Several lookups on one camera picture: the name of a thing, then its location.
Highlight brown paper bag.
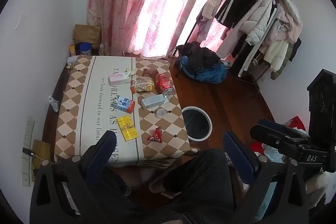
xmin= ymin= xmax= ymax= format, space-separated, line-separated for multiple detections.
xmin=74 ymin=25 xmax=102 ymax=50

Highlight pink floral curtain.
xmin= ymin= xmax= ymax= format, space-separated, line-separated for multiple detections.
xmin=87 ymin=0 xmax=310 ymax=58

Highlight small pale garment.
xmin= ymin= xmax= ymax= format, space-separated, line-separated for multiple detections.
xmin=201 ymin=0 xmax=223 ymax=21

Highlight pink fluffy garment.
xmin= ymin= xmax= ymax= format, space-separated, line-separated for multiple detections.
xmin=270 ymin=7 xmax=302 ymax=43

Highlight white round waste bin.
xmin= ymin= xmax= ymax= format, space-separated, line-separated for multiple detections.
xmin=181 ymin=106 xmax=213 ymax=141

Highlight blue lidded jar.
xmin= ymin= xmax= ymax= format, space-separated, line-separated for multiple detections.
xmin=79 ymin=42 xmax=92 ymax=56

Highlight red cloth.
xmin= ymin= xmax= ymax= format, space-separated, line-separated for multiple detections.
xmin=249 ymin=116 xmax=307 ymax=155

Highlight white and blue box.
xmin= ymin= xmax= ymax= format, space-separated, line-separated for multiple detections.
xmin=141 ymin=94 xmax=170 ymax=110

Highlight red soda can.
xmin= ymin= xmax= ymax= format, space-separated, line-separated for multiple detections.
xmin=156 ymin=73 xmax=175 ymax=96

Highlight person's dark fleece pants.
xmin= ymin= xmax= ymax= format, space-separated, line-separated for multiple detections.
xmin=89 ymin=149 xmax=237 ymax=224

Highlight brown wrapper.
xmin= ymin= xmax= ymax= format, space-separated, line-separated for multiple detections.
xmin=142 ymin=68 xmax=159 ymax=77

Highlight white wall socket strip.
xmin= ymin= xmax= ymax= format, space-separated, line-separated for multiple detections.
xmin=20 ymin=116 xmax=35 ymax=188

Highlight yellow snack packet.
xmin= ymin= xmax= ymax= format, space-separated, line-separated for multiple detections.
xmin=130 ymin=79 xmax=155 ymax=93

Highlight checkered tablecloth table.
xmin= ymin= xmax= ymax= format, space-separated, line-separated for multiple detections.
xmin=54 ymin=55 xmax=198 ymax=168

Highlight small white spray bottle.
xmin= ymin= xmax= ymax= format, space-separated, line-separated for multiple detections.
xmin=49 ymin=95 xmax=59 ymax=112

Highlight pink box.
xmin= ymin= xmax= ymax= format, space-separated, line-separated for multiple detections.
xmin=108 ymin=72 xmax=131 ymax=86

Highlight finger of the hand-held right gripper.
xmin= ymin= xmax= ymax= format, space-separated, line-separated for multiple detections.
xmin=249 ymin=124 xmax=310 ymax=148
xmin=258 ymin=118 xmax=311 ymax=139

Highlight yellow box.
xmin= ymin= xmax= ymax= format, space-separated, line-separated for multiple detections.
xmin=117 ymin=115 xmax=139 ymax=142

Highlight black clothing pile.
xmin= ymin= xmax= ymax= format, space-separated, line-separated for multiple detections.
xmin=175 ymin=41 xmax=222 ymax=75

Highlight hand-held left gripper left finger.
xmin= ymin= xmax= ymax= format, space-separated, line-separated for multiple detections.
xmin=29 ymin=130 xmax=118 ymax=224

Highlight cream plush cushion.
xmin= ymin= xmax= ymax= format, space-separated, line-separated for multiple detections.
xmin=305 ymin=172 xmax=331 ymax=205

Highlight black metal clothes rack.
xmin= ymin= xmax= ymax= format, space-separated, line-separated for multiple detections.
xmin=184 ymin=0 xmax=265 ymax=83

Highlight black cabinet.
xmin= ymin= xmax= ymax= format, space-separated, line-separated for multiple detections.
xmin=307 ymin=69 xmax=336 ymax=156

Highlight person's slipper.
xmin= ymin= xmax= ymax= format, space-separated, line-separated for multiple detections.
xmin=148 ymin=174 xmax=189 ymax=199
xmin=115 ymin=179 xmax=132 ymax=197

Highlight cream jacket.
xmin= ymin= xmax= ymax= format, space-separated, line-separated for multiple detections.
xmin=263 ymin=40 xmax=289 ymax=72

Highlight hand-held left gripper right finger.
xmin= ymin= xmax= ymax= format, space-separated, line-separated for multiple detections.
xmin=223 ymin=130 xmax=311 ymax=224

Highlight red wrapper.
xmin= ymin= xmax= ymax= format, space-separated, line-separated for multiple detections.
xmin=147 ymin=127 xmax=164 ymax=143

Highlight light pink puffer coat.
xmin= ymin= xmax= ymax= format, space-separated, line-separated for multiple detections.
xmin=217 ymin=0 xmax=276 ymax=59

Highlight blue and white milk carton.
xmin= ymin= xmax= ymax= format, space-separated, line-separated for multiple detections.
xmin=113 ymin=95 xmax=135 ymax=112

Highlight light blue cloth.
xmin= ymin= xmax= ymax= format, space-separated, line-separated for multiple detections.
xmin=264 ymin=147 xmax=285 ymax=164

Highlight blue cloth pile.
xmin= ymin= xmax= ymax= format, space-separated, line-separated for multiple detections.
xmin=181 ymin=55 xmax=228 ymax=84

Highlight wooden board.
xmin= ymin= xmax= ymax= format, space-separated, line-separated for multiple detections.
xmin=31 ymin=139 xmax=51 ymax=182

